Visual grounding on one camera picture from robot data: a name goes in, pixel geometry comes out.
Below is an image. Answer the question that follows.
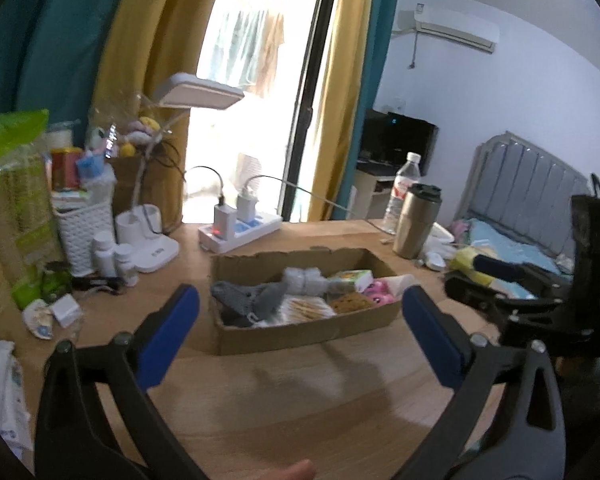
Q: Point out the brown sponge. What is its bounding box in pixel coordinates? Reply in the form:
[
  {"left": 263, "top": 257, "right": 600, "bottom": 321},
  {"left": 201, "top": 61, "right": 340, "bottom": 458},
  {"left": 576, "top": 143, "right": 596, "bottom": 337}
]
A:
[{"left": 327, "top": 292, "right": 376, "bottom": 315}]

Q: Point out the black plastic object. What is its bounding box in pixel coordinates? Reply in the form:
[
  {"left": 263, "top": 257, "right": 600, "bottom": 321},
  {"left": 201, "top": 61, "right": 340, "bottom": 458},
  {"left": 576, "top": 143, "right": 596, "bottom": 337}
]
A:
[{"left": 72, "top": 275, "right": 123, "bottom": 293}]

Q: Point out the grey padded headboard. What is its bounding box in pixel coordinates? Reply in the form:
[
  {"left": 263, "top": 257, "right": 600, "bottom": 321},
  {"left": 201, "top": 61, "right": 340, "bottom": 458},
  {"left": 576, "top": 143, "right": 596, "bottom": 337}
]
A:
[{"left": 455, "top": 132, "right": 596, "bottom": 256}]

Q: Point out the green yellow tissue pack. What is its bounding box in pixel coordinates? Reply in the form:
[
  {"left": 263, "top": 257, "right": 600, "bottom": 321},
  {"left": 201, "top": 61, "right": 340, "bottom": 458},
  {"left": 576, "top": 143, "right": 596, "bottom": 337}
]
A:
[{"left": 326, "top": 270, "right": 373, "bottom": 293}]

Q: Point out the red can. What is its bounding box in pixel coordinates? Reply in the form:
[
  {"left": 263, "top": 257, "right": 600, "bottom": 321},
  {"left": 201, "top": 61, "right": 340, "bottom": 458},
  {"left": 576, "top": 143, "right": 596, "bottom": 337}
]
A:
[{"left": 50, "top": 146, "right": 83, "bottom": 192}]

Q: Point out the grey plush toy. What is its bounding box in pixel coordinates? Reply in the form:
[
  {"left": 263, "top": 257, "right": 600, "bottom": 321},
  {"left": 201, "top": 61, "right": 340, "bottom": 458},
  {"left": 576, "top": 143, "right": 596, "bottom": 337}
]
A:
[{"left": 281, "top": 266, "right": 348, "bottom": 297}]

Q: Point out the stainless steel tumbler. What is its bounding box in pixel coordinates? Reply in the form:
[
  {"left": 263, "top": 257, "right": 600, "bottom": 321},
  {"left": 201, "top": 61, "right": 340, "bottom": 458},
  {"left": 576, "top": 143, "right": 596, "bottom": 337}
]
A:
[{"left": 392, "top": 183, "right": 443, "bottom": 260}]

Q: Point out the hanging pale green shirt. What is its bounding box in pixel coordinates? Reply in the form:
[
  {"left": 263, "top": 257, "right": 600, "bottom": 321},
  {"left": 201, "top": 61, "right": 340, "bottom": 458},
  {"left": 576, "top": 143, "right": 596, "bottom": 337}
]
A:
[{"left": 212, "top": 10, "right": 268, "bottom": 86}]

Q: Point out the teal curtain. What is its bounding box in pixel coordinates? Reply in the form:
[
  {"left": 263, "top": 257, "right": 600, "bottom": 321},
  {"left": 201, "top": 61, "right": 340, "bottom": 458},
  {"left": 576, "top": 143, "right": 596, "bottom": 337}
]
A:
[
  {"left": 340, "top": 0, "right": 402, "bottom": 221},
  {"left": 0, "top": 0, "right": 136, "bottom": 121}
]

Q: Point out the bag of cotton swabs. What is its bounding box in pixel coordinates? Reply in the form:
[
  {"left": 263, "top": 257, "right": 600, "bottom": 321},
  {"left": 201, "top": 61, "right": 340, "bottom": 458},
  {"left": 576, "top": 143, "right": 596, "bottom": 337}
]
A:
[{"left": 275, "top": 296, "right": 338, "bottom": 326}]

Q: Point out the crumpled white wrapper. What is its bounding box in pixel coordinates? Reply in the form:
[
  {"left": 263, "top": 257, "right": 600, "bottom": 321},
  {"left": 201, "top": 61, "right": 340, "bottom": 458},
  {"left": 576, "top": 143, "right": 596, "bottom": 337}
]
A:
[{"left": 22, "top": 299, "right": 56, "bottom": 341}]

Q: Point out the person's left hand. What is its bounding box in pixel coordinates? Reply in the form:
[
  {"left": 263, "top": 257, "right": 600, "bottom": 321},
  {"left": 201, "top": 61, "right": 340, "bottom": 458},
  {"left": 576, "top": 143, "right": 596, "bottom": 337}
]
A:
[{"left": 260, "top": 459, "right": 317, "bottom": 480}]

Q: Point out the hanging beige shirt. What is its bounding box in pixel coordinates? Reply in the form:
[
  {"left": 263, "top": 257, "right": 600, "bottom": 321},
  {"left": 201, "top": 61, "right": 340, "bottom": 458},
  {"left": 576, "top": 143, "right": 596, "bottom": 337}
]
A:
[{"left": 255, "top": 10, "right": 286, "bottom": 98}]

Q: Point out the white medicine bottle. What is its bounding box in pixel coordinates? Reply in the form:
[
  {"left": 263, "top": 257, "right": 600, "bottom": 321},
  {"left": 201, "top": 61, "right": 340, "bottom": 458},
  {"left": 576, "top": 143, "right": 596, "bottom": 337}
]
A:
[
  {"left": 92, "top": 232, "right": 117, "bottom": 278},
  {"left": 114, "top": 244, "right": 138, "bottom": 286}
]

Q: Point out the yellow curtain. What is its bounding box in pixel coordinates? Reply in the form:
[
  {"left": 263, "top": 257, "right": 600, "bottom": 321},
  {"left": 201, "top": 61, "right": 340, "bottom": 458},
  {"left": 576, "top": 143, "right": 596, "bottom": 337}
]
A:
[
  {"left": 307, "top": 0, "right": 376, "bottom": 222},
  {"left": 92, "top": 0, "right": 231, "bottom": 223}
]

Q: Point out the white desk lamp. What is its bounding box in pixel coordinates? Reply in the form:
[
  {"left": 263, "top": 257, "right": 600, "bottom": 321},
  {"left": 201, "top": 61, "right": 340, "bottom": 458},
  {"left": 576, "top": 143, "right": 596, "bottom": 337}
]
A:
[{"left": 115, "top": 72, "right": 246, "bottom": 274}]

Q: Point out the yellow packet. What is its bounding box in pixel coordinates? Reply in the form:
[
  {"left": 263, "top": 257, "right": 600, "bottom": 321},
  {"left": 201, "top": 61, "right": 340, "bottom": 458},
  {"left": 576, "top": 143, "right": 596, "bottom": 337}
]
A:
[{"left": 450, "top": 247, "right": 491, "bottom": 286}]

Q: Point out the white charger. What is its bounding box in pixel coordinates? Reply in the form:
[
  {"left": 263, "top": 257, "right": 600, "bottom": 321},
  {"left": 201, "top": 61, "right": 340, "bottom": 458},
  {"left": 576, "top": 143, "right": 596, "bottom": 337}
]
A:
[
  {"left": 236, "top": 192, "right": 258, "bottom": 223},
  {"left": 212, "top": 204, "right": 237, "bottom": 241}
]

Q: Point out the black television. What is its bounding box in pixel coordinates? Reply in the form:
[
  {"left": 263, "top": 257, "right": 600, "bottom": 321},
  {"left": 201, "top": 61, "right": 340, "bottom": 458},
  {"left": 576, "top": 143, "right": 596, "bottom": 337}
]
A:
[{"left": 360, "top": 110, "right": 440, "bottom": 176}]

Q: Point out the white printed plastic bag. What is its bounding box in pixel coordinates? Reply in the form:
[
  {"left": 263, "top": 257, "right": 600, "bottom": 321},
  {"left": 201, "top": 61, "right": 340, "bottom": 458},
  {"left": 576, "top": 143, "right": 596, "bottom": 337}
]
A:
[{"left": 0, "top": 327, "right": 35, "bottom": 463}]

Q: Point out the brown cardboard box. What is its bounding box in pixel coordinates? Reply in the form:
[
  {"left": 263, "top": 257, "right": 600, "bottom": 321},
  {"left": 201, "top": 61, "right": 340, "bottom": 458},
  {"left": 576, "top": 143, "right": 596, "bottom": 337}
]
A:
[{"left": 209, "top": 246, "right": 415, "bottom": 357}]

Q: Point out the grey charging cable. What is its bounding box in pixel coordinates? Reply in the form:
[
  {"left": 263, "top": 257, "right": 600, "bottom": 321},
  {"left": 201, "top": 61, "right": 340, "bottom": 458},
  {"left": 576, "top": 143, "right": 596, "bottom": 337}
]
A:
[{"left": 246, "top": 175, "right": 397, "bottom": 235}]

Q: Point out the bed with blue sheet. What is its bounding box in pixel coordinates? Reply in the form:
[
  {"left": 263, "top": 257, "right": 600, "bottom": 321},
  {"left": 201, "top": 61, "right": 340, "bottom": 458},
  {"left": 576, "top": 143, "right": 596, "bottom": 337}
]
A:
[{"left": 452, "top": 217, "right": 563, "bottom": 273}]

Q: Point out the green paper cup package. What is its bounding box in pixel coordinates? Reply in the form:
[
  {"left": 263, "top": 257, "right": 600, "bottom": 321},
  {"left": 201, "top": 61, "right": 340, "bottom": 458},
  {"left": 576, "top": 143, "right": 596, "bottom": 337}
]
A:
[{"left": 0, "top": 109, "right": 66, "bottom": 311}]

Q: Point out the white air conditioner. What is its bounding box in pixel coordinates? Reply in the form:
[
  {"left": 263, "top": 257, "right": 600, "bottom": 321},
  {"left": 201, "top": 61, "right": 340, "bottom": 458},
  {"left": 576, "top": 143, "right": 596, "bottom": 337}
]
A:
[{"left": 395, "top": 7, "right": 501, "bottom": 55}]

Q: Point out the black charging cable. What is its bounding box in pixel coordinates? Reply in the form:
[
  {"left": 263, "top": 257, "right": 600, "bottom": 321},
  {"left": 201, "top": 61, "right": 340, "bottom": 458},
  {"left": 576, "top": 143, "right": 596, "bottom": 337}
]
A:
[{"left": 184, "top": 165, "right": 227, "bottom": 208}]

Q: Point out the small white box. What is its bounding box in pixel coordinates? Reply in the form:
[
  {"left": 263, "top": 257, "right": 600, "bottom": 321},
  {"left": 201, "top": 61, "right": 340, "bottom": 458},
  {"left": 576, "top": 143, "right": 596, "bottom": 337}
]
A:
[{"left": 52, "top": 294, "right": 83, "bottom": 326}]

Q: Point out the pink plush toy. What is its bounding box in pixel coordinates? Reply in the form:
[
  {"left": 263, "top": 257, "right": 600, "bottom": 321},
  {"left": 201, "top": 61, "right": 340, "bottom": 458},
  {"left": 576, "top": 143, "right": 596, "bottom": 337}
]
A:
[{"left": 362, "top": 280, "right": 396, "bottom": 307}]

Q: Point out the white cabinet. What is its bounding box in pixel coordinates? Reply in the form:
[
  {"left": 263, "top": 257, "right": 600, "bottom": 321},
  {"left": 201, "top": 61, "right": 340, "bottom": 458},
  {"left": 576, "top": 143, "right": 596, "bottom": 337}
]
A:
[{"left": 352, "top": 167, "right": 398, "bottom": 221}]

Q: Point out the white power strip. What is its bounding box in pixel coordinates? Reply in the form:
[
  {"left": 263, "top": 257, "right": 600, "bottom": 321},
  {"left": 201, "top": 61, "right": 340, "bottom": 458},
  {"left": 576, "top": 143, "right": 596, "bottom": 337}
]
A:
[{"left": 198, "top": 212, "right": 284, "bottom": 254}]

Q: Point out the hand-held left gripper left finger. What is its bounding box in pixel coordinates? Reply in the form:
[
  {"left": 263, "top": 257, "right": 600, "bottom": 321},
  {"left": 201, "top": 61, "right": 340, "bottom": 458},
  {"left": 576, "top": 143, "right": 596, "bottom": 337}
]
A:
[{"left": 34, "top": 283, "right": 202, "bottom": 480}]

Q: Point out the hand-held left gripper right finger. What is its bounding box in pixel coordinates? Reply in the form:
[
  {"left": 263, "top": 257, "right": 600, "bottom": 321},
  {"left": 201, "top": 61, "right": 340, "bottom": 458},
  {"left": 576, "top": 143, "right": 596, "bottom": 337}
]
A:
[{"left": 390, "top": 284, "right": 567, "bottom": 480}]

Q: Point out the blue plastic packet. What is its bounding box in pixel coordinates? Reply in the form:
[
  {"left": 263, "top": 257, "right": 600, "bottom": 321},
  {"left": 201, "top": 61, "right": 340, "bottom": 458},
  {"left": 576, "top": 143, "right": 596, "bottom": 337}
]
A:
[{"left": 75, "top": 152, "right": 106, "bottom": 181}]

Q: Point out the white woven plastic basket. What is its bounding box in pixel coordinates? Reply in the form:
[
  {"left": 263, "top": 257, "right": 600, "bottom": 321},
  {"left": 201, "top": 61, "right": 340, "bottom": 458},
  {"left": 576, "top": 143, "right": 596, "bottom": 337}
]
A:
[{"left": 52, "top": 195, "right": 115, "bottom": 277}]

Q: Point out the plush toy bouquet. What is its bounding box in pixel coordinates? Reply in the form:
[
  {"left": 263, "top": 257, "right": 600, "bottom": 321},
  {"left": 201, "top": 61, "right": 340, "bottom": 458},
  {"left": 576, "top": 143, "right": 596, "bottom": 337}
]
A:
[{"left": 87, "top": 117, "right": 162, "bottom": 161}]

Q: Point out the grey knitted sock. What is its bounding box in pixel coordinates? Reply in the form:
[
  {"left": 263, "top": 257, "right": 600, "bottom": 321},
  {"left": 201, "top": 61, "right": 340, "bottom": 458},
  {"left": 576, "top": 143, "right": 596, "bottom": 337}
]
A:
[
  {"left": 211, "top": 281, "right": 261, "bottom": 328},
  {"left": 247, "top": 280, "right": 289, "bottom": 322}
]

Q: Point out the clear water bottle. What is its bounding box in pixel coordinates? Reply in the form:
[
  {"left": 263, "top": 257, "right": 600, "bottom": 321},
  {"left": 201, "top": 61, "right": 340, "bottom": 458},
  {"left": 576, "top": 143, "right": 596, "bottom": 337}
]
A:
[{"left": 382, "top": 152, "right": 423, "bottom": 235}]

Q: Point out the black door frame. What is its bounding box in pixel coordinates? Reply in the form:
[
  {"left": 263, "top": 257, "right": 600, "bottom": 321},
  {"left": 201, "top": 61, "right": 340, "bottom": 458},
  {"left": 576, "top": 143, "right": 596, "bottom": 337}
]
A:
[{"left": 280, "top": 0, "right": 343, "bottom": 222}]

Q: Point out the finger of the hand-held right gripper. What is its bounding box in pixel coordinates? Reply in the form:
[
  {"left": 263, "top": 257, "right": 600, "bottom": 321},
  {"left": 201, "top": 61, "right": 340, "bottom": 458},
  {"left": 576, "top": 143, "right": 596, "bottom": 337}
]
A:
[
  {"left": 471, "top": 253, "right": 577, "bottom": 290},
  {"left": 443, "top": 274, "right": 573, "bottom": 336}
]

